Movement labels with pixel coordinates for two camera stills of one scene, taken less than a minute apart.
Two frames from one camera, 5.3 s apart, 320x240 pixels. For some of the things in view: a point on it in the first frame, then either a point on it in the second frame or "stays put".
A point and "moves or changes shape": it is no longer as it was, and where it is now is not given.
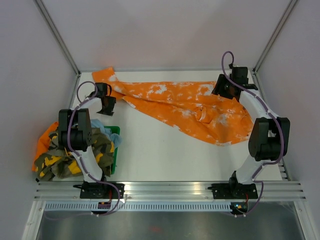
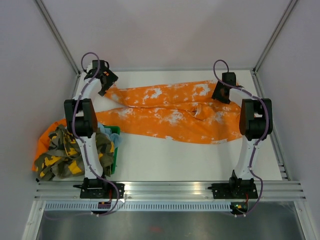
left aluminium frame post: [42, 8] stays put
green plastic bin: [114, 129] stays put
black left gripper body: [108, 110] → [109, 80]
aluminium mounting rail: [291, 190] stays put
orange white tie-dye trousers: [189, 108] moves or changes shape
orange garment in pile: [44, 142] stays put
